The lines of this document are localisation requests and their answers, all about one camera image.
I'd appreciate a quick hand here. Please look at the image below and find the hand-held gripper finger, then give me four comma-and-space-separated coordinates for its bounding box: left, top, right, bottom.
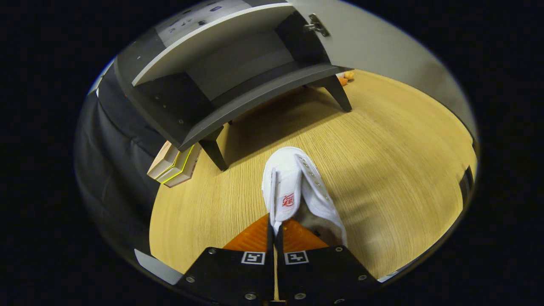
175, 214, 275, 306
276, 217, 381, 306

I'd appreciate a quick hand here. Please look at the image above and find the white canvas shoe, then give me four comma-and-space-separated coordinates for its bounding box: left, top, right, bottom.
261, 147, 348, 249

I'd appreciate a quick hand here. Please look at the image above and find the dark grey shoe cabinet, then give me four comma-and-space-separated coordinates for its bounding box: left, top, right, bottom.
114, 0, 353, 171

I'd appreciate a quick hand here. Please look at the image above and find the small stack of books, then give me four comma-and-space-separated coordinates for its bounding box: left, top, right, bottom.
147, 140, 203, 188

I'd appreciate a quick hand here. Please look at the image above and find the black backdrop cloth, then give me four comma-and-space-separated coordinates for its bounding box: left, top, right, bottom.
76, 64, 170, 264

